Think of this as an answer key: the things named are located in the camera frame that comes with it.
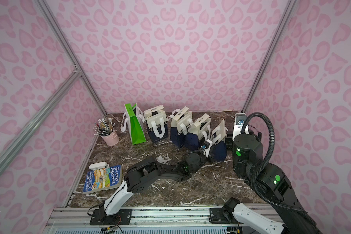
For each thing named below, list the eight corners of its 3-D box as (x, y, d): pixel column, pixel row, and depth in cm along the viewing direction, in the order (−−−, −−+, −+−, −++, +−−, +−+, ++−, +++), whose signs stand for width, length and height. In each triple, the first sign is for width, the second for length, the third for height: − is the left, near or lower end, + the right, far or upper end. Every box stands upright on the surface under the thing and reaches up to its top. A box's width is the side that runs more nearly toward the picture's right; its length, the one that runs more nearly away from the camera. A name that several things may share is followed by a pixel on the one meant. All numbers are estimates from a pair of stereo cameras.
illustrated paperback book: (82, 195, 82) (78, 193, 80) (86, 173, 90) (83, 171, 88) (121, 187, 85) (119, 185, 82) (122, 166, 93) (120, 164, 90)
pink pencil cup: (103, 147, 102) (91, 132, 88) (108, 133, 110) (98, 117, 96) (118, 147, 102) (109, 132, 88) (123, 133, 110) (114, 117, 96)
